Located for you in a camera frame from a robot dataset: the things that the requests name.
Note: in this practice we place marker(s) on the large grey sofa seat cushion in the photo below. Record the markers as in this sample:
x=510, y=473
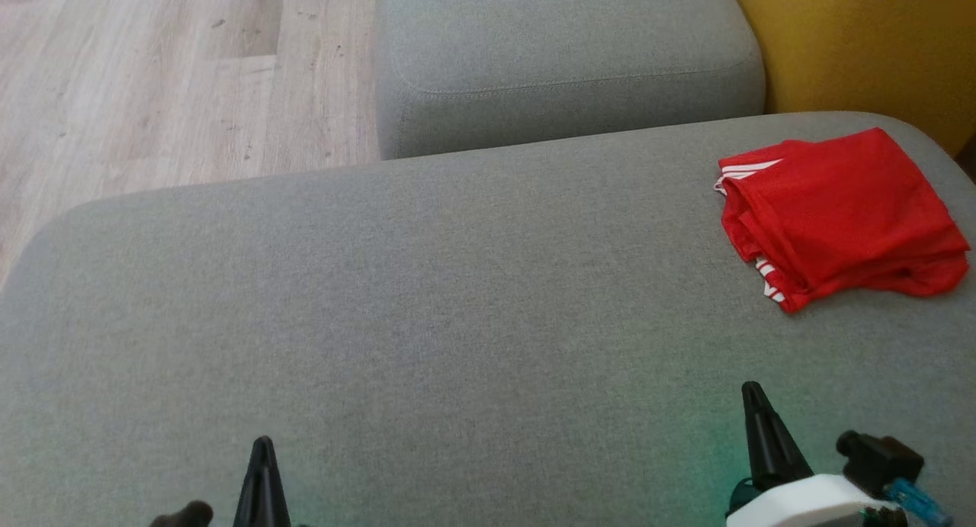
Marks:
x=381, y=321

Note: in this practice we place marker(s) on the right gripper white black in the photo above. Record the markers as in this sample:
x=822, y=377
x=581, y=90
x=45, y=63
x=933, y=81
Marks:
x=808, y=508

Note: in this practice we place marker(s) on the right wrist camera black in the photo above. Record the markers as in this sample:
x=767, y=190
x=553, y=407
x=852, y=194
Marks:
x=877, y=462

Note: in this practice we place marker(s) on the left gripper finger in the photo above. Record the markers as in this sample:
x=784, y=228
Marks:
x=250, y=500
x=276, y=500

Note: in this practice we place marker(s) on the large yellow sofa back cushion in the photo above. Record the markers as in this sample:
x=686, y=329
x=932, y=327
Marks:
x=877, y=46

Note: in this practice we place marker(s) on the red mesh shorts white stripes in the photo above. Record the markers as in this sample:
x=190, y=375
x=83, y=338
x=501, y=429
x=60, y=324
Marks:
x=839, y=214

